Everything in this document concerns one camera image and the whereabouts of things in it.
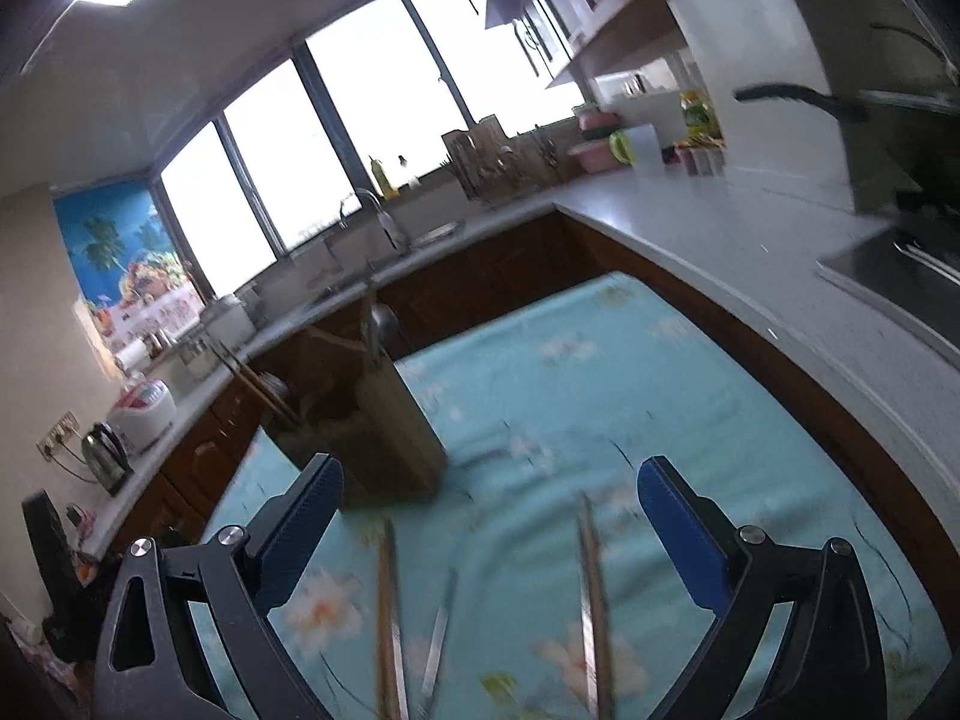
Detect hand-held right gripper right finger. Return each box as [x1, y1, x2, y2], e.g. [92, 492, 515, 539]
[637, 456, 890, 720]

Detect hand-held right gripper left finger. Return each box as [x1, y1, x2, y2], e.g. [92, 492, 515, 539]
[94, 454, 346, 720]

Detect brown wooden chopstick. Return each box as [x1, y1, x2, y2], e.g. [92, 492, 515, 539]
[585, 517, 617, 720]
[375, 517, 410, 720]

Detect metal chopstick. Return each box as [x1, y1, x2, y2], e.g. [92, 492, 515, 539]
[417, 568, 458, 702]
[574, 493, 601, 720]

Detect wooden utensil holder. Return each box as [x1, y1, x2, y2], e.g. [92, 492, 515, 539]
[259, 281, 449, 515]

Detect light bamboo chopstick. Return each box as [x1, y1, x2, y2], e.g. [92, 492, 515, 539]
[234, 366, 299, 422]
[216, 343, 292, 422]

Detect metal spoon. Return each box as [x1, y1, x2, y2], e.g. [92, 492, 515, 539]
[362, 298, 403, 361]

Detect blue floral tablecloth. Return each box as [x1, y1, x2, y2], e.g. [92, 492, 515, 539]
[187, 274, 946, 720]

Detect white pink rice cooker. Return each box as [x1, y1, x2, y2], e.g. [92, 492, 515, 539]
[106, 381, 179, 455]

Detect steel electric kettle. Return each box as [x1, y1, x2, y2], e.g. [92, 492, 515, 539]
[81, 424, 134, 497]

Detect white cooking pot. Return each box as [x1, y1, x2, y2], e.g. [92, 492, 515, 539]
[201, 296, 256, 350]

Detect grey kitchen countertop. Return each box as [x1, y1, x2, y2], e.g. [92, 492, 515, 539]
[75, 157, 960, 563]

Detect curved sink faucet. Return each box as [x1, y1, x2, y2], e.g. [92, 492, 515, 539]
[337, 187, 410, 256]

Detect steel kitchen sink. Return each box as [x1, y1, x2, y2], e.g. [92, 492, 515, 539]
[405, 221, 462, 250]

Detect gas stove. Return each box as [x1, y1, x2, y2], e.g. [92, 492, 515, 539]
[817, 199, 960, 335]

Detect row of spice jars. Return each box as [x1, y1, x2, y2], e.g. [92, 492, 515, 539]
[671, 144, 727, 177]

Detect pink stacked containers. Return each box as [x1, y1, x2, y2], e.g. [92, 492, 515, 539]
[567, 109, 627, 177]

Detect kitchen window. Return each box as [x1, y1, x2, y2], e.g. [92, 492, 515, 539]
[154, 0, 587, 297]

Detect black wok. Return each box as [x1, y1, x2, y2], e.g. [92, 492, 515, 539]
[733, 22, 960, 196]

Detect wall power sockets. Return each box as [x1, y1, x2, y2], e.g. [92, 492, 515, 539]
[37, 411, 82, 462]

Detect tropical fruit wall poster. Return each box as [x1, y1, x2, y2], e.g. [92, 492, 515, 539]
[51, 181, 207, 353]

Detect white pitcher green handle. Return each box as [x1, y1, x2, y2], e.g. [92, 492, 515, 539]
[609, 124, 665, 170]

